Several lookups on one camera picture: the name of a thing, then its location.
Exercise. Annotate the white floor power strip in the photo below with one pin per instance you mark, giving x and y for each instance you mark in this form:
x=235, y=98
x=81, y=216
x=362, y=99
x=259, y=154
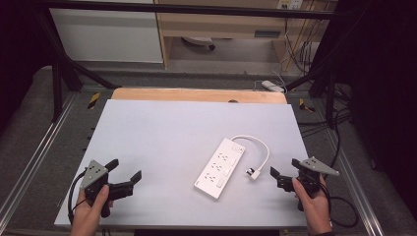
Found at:
x=272, y=86

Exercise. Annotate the black metal stand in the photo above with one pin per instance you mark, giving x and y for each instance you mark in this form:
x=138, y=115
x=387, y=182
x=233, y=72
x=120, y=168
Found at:
x=59, y=75
x=329, y=95

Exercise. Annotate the person's right hand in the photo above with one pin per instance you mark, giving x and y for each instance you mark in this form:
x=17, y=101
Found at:
x=313, y=209

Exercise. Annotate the white plug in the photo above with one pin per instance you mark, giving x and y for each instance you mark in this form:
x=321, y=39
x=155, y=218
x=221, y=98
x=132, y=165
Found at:
x=253, y=173

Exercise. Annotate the yellow black tape strip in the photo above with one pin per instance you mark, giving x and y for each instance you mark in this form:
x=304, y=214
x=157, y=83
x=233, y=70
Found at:
x=305, y=105
x=93, y=100

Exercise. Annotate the wooden desk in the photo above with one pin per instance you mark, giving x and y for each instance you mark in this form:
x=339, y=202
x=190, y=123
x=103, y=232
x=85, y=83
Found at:
x=223, y=24

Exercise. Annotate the white cabinet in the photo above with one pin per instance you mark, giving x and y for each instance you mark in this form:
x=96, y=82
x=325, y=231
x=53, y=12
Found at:
x=108, y=36

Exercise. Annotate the wooden table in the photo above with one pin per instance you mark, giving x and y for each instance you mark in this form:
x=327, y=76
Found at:
x=196, y=95

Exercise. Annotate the person's left hand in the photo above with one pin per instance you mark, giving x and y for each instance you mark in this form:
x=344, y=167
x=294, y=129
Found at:
x=88, y=213

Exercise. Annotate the black curtain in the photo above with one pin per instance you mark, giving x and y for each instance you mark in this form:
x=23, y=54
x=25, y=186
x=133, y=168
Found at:
x=383, y=82
x=19, y=49

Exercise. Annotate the black metal frame bar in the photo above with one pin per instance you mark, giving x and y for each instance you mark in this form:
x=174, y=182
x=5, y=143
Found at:
x=196, y=9

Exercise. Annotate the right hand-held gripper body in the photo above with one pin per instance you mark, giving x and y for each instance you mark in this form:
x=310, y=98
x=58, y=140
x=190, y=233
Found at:
x=309, y=177

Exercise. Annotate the aluminium rail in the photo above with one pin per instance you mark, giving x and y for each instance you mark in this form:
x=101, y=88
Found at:
x=36, y=154
x=355, y=190

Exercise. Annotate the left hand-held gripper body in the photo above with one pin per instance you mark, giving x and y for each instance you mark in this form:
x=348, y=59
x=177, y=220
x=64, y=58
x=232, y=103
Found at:
x=95, y=178

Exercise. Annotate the white wall socket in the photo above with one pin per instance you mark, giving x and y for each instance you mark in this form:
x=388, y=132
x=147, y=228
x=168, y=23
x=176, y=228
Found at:
x=290, y=4

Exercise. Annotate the white chair base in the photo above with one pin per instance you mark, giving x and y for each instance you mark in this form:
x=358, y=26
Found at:
x=200, y=41

